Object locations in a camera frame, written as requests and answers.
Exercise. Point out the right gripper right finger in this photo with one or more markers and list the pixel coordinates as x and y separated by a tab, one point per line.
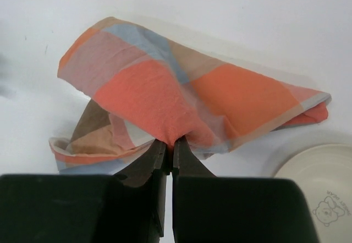
207	208

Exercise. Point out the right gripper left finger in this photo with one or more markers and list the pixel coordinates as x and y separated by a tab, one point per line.
124	207

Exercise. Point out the checkered orange blue cloth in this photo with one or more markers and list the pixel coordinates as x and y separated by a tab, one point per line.
143	87

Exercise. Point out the cream ceramic plate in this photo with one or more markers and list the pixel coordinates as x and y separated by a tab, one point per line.
324	175

